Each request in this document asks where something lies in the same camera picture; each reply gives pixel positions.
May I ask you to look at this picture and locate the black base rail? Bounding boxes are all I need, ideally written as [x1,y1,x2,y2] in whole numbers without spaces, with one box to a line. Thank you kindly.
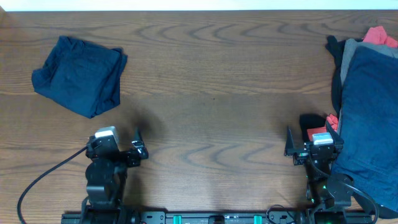
[61,209,373,224]

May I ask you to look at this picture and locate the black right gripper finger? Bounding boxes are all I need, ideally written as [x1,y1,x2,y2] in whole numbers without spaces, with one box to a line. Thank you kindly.
[325,121,342,145]
[284,127,295,156]

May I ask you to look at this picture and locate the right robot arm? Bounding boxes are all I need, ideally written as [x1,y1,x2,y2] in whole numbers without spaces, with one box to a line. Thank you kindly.
[284,123,353,223]

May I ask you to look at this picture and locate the pile of folded clothes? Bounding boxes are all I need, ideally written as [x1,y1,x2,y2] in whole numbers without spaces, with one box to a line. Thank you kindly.
[298,25,398,218]

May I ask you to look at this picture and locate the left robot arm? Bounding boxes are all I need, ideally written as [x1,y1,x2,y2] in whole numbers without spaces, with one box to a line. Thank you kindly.
[79,126,149,224]

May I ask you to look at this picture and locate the navy blue shorts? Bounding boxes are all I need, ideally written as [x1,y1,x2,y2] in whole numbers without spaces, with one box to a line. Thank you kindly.
[32,36,127,118]

